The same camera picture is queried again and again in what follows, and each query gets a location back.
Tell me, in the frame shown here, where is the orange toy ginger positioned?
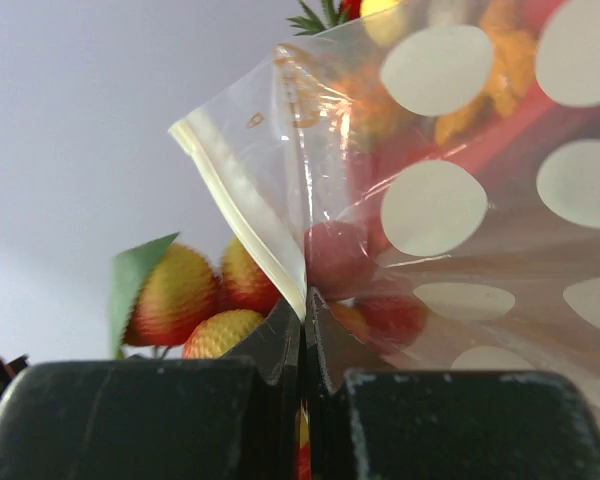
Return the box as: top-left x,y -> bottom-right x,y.
329,0 -> 541,146

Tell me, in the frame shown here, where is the toy pineapple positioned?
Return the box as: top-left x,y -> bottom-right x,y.
286,0 -> 360,36

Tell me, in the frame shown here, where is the yellow toy lemon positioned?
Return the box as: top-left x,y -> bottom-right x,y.
360,0 -> 409,46

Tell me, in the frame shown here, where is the red lychee bunch toy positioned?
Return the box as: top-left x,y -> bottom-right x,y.
109,235 -> 428,479

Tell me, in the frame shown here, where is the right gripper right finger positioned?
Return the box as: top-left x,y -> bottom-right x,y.
304,289 -> 600,479

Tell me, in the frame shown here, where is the red plastic tray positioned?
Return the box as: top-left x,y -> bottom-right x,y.
359,85 -> 600,185

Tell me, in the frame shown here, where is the clear polka dot zip bag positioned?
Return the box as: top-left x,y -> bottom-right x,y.
170,1 -> 600,426

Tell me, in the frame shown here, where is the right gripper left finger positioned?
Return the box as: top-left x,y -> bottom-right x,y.
0,302 -> 301,479

